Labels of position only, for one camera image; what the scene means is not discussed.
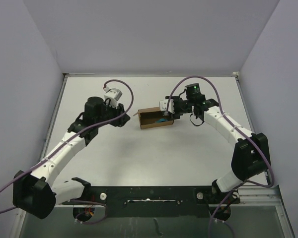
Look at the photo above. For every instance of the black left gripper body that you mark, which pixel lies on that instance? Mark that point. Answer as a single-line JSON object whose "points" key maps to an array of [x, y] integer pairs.
{"points": [[111, 113]]}

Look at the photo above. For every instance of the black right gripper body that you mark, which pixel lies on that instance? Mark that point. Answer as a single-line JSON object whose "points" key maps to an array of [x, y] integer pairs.
{"points": [[181, 107]]}

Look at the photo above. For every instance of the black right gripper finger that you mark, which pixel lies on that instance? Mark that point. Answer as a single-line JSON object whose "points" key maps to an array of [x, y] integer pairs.
{"points": [[171, 98], [175, 117]]}

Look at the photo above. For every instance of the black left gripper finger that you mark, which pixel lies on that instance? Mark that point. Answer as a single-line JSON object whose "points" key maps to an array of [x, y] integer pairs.
{"points": [[121, 110], [122, 121]]}

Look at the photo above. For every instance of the small blue toy car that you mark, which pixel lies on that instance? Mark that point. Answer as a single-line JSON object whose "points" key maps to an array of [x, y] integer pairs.
{"points": [[161, 121]]}

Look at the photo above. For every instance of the brown cardboard paper box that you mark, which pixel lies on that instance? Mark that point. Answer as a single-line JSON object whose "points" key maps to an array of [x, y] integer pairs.
{"points": [[148, 116]]}

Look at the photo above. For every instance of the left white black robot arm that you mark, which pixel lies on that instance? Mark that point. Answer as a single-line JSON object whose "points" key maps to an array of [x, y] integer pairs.
{"points": [[34, 191]]}

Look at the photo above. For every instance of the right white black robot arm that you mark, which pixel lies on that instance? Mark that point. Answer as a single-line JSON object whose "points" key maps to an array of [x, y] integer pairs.
{"points": [[251, 152]]}

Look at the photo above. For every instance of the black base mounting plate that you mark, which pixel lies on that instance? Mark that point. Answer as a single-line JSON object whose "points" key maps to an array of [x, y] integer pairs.
{"points": [[153, 202]]}

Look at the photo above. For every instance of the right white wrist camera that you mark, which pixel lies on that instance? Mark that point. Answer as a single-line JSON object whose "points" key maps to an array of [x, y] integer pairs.
{"points": [[167, 107]]}

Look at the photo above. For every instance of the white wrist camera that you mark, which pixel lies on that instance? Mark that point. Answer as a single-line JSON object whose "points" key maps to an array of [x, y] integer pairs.
{"points": [[167, 107], [113, 95]]}

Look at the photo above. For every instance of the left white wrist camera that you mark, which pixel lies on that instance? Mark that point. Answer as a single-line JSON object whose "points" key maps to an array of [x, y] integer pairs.
{"points": [[113, 95]]}

